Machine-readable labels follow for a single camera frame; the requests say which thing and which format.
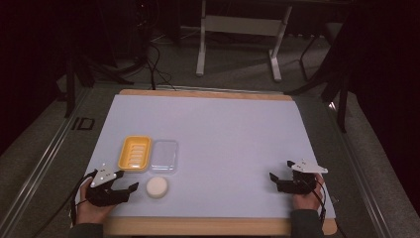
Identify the person's right hand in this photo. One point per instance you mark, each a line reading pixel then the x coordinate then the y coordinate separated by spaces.
pixel 307 201

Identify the white metal desk frame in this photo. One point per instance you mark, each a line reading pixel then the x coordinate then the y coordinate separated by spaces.
pixel 242 26

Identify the round white soap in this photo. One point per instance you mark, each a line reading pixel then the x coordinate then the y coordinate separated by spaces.
pixel 157 187

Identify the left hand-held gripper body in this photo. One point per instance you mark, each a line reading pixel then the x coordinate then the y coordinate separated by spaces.
pixel 105 195

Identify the yellow soap dish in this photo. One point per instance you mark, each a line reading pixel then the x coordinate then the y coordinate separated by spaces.
pixel 134 153

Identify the white table mat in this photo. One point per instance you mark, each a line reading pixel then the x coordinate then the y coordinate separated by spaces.
pixel 224 145

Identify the black metal stand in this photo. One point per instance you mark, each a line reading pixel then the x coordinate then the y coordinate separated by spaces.
pixel 71 82

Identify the black chair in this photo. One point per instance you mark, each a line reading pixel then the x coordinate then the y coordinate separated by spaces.
pixel 330 79

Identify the person's left hand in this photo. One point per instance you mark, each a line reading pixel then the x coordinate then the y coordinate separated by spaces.
pixel 89 210

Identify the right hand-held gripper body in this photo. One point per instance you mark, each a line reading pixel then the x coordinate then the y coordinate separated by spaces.
pixel 298 184

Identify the clear plastic container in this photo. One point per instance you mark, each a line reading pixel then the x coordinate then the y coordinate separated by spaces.
pixel 164 156

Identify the metal floor rail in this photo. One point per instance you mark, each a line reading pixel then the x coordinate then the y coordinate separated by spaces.
pixel 361 181
pixel 36 168

